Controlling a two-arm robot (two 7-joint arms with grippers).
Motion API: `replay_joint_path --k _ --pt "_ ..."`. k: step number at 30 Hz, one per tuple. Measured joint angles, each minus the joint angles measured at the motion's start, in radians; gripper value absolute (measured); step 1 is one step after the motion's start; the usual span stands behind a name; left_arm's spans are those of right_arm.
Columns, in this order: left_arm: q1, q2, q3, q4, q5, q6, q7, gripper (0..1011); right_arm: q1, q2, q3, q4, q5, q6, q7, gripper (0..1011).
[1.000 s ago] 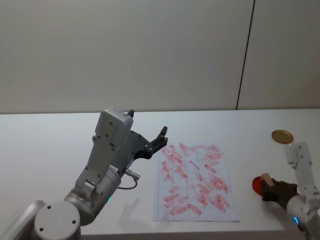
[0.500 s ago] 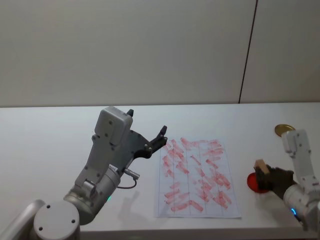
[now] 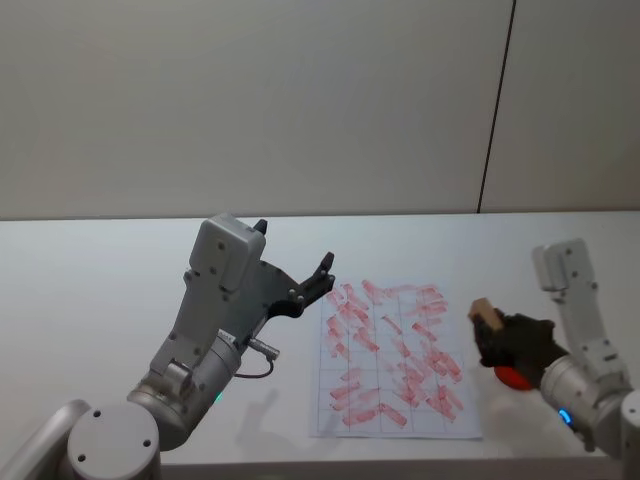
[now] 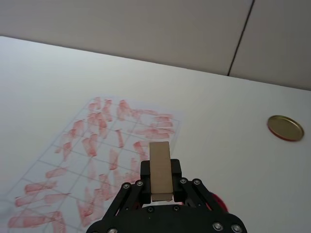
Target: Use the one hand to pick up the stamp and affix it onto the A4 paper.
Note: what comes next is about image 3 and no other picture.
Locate small wooden block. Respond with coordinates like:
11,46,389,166
468,297,504,332

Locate red round object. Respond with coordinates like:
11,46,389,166
491,364,534,393

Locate white gridded paper, red marks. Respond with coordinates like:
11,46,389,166
308,281,484,442

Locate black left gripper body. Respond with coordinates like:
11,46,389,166
226,258,292,347

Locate thin dark gripper cable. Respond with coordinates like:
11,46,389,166
232,337,282,380

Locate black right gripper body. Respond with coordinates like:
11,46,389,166
498,312,572,387

